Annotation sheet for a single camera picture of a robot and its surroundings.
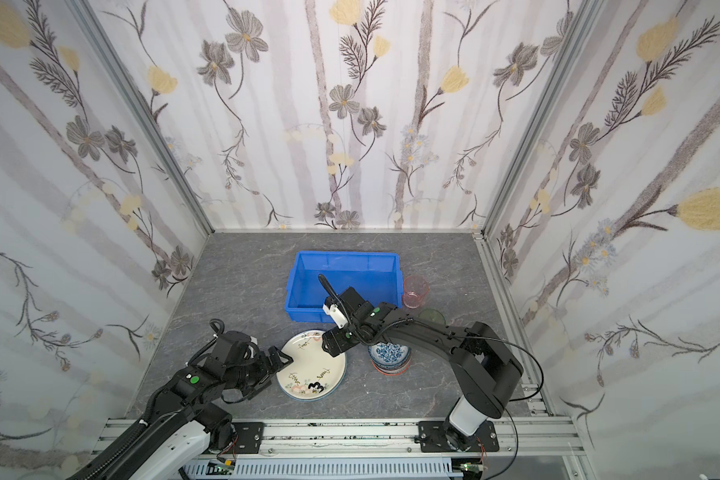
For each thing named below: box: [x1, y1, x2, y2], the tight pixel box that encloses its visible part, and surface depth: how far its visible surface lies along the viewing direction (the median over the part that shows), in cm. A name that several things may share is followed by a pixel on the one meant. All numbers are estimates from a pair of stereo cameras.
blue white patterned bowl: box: [368, 342, 412, 371], surface depth 82 cm
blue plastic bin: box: [284, 251, 403, 322], surface depth 108 cm
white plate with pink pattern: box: [276, 330, 347, 402], surface depth 83 cm
